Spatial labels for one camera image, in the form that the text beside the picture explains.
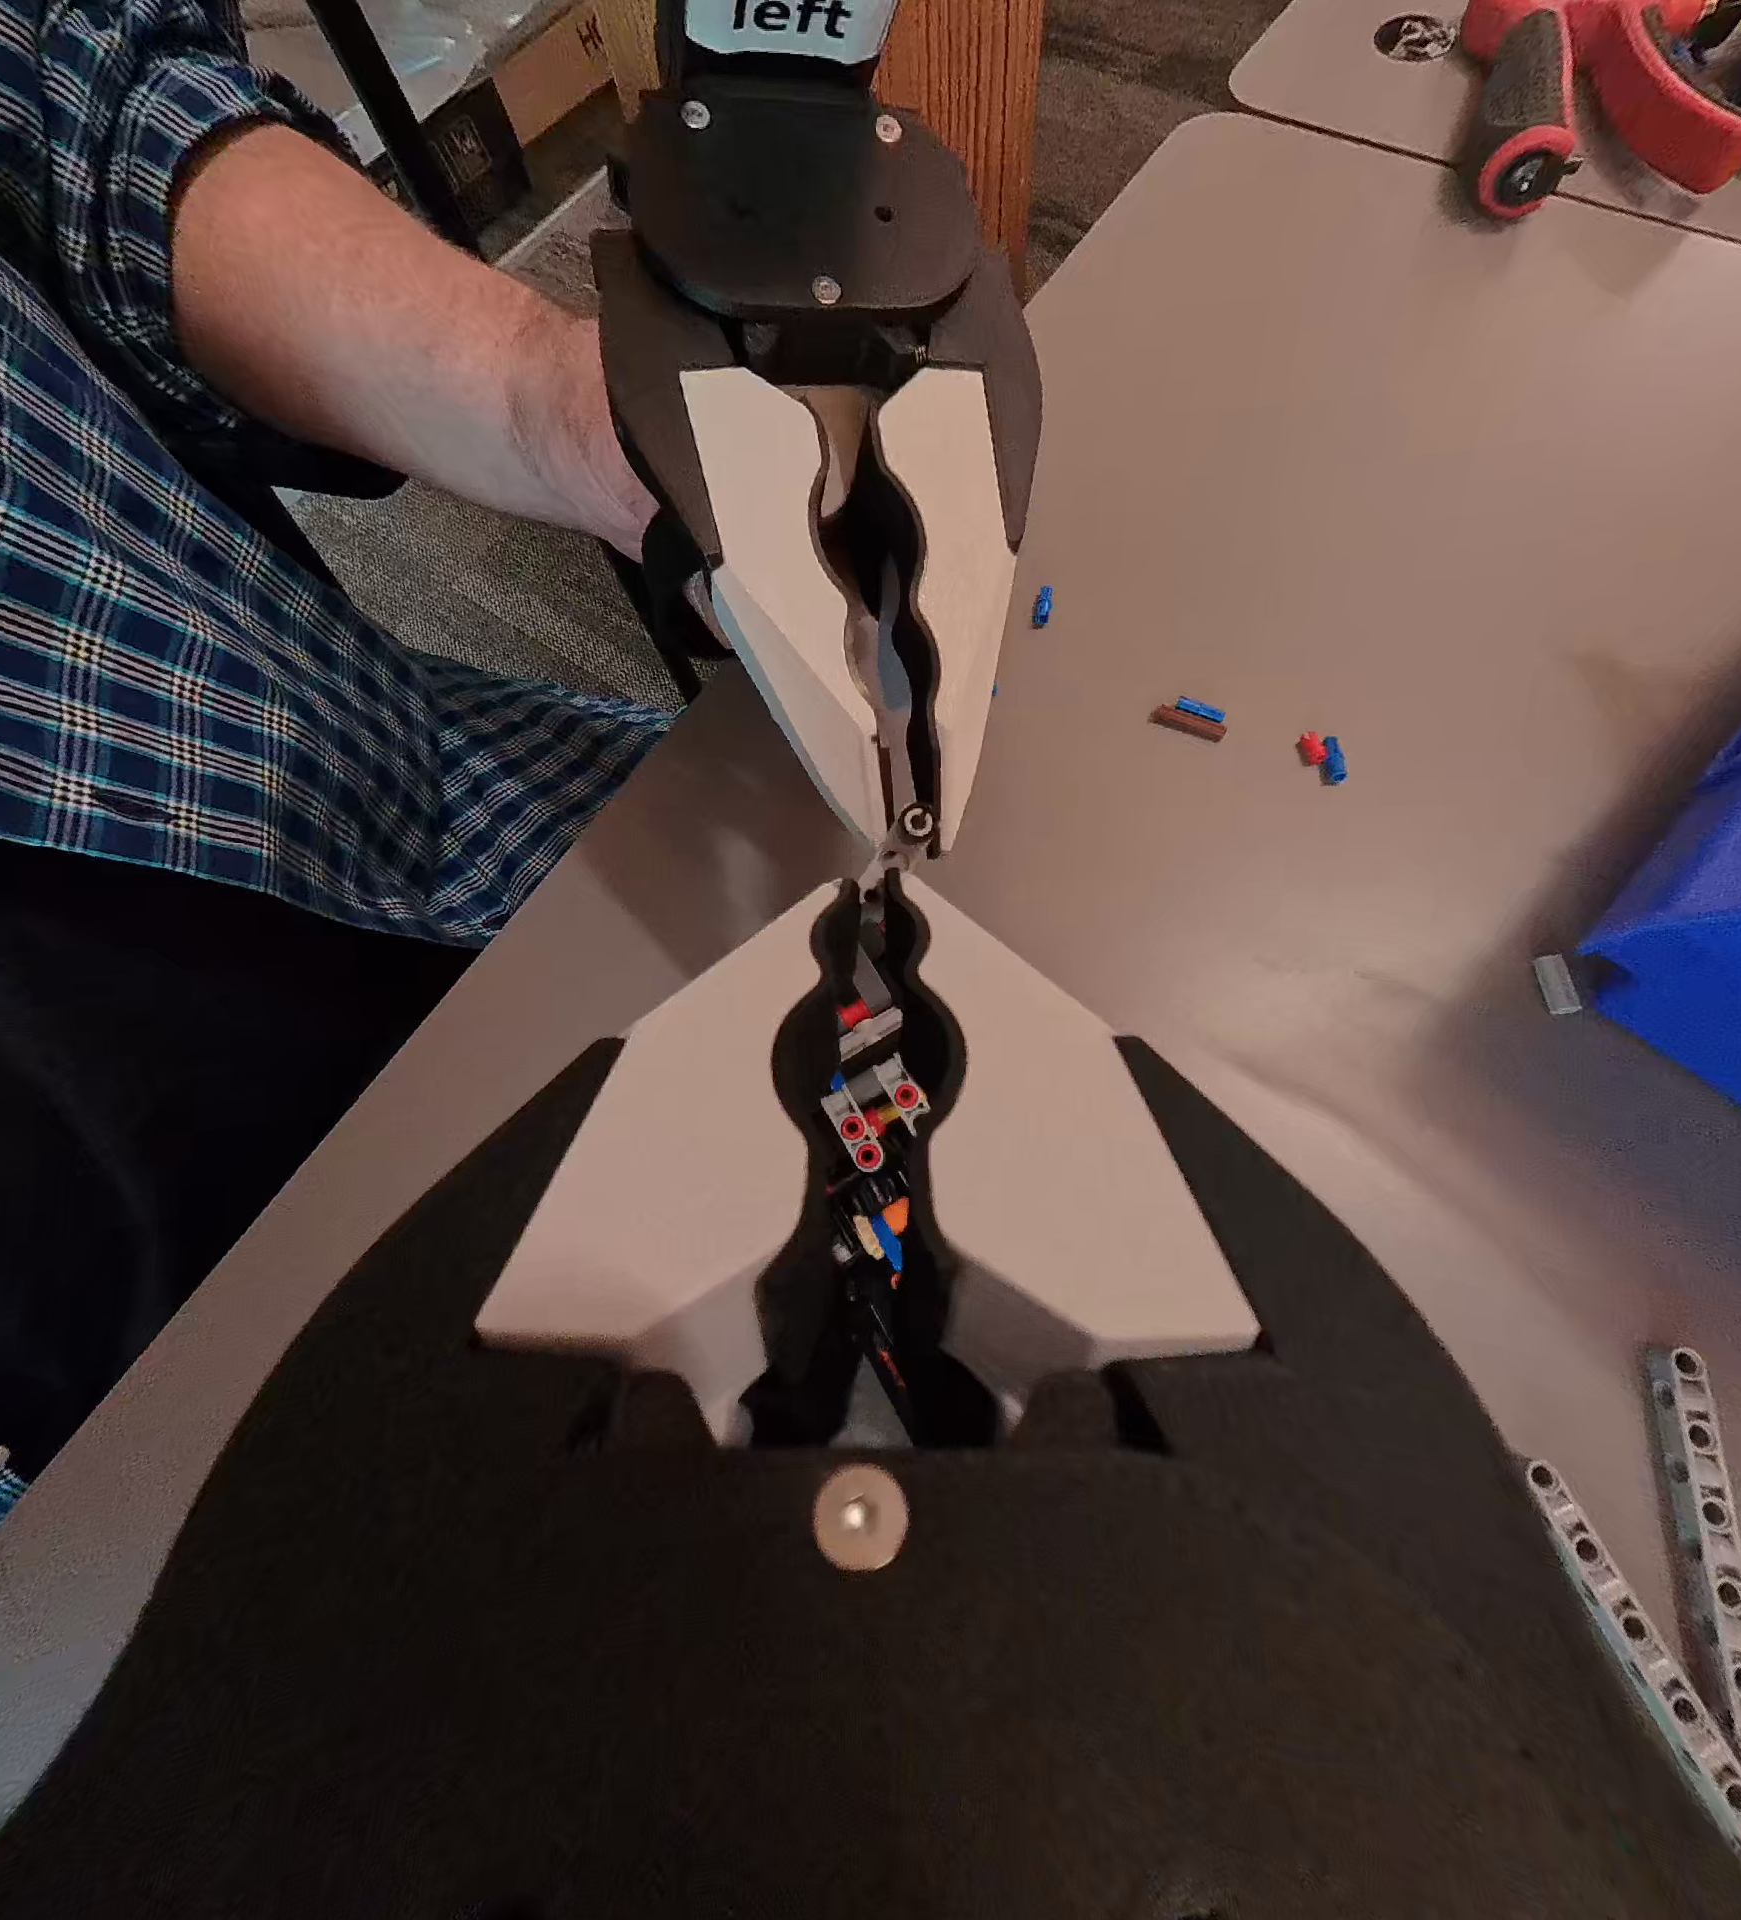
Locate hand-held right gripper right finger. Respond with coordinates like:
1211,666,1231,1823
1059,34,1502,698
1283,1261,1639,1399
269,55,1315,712
884,870,1265,1448

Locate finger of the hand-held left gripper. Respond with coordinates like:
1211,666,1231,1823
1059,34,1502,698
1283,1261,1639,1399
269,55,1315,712
680,371,898,850
866,364,1023,860

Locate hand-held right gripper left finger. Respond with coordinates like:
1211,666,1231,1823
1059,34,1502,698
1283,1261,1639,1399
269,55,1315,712
474,879,873,1448

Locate grey lego liftarm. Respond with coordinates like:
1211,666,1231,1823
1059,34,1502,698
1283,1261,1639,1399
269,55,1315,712
864,556,947,886

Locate lego vehicle chassis model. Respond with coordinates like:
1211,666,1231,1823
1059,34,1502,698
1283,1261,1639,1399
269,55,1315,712
807,885,951,1448

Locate person's left forearm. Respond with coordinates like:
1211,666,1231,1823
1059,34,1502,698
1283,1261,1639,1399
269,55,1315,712
168,112,528,504

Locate long grey lego beam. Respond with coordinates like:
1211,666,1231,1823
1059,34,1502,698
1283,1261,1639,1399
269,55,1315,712
1523,1452,1741,1920
1646,1344,1741,1797

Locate person's left hand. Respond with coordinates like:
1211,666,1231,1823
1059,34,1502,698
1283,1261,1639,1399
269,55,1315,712
502,306,733,653

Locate cardboard box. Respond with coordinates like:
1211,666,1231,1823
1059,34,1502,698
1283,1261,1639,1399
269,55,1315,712
488,0,662,144

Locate black box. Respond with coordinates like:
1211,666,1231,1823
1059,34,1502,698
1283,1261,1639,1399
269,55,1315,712
420,83,533,248

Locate black metal leg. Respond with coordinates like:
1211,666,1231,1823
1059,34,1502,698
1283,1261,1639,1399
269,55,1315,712
303,0,474,257

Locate person's dark pants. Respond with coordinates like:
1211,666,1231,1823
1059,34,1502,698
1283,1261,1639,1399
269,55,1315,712
0,816,511,1478

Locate blue storage bin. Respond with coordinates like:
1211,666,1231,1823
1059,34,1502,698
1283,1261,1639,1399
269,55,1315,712
1575,611,1741,1163

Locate red black hand tool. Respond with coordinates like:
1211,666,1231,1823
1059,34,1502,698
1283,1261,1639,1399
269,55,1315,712
1455,0,1741,224

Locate wooden post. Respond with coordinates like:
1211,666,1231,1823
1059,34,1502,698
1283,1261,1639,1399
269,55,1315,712
875,0,1046,303

